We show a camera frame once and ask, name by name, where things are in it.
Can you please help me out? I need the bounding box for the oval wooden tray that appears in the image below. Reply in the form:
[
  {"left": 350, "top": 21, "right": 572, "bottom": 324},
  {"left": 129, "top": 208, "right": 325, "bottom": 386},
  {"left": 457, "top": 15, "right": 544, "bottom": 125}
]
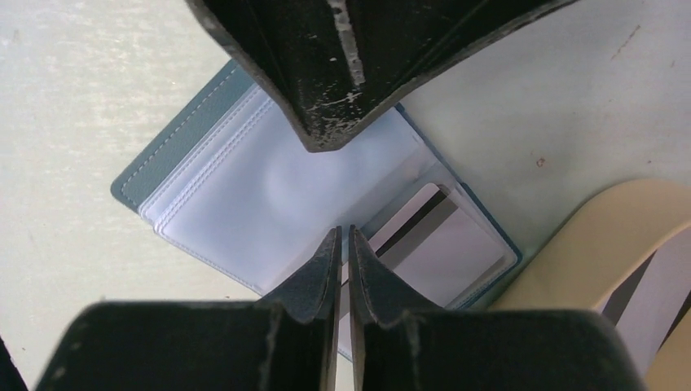
[{"left": 493, "top": 178, "right": 690, "bottom": 390}]

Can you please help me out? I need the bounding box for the white striped credit card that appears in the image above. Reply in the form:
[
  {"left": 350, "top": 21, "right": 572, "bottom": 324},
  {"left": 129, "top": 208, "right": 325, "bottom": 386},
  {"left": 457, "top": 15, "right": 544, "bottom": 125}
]
[{"left": 369, "top": 182, "right": 517, "bottom": 308}]

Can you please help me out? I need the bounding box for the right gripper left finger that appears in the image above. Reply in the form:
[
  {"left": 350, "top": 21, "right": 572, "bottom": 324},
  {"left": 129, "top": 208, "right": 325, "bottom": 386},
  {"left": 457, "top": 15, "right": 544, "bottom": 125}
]
[{"left": 38, "top": 228, "right": 342, "bottom": 390}]

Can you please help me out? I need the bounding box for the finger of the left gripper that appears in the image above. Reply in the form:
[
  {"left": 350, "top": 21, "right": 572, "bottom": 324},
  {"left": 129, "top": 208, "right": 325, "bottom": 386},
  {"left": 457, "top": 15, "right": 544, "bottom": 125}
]
[{"left": 188, "top": 0, "right": 566, "bottom": 152}]

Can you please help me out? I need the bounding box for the grey striped card in tray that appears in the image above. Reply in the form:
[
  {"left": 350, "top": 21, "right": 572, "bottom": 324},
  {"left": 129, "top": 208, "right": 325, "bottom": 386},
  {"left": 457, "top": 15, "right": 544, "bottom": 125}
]
[{"left": 598, "top": 229, "right": 690, "bottom": 375}]

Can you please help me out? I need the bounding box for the blue leather card holder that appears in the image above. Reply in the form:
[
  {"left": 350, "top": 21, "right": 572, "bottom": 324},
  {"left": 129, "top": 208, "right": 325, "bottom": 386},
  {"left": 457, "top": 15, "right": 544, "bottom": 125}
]
[{"left": 110, "top": 59, "right": 524, "bottom": 362}]

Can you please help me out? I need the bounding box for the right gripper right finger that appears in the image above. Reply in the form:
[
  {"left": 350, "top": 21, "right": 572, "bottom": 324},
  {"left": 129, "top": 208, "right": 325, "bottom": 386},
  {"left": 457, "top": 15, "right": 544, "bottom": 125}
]
[{"left": 348, "top": 226, "right": 645, "bottom": 390}]

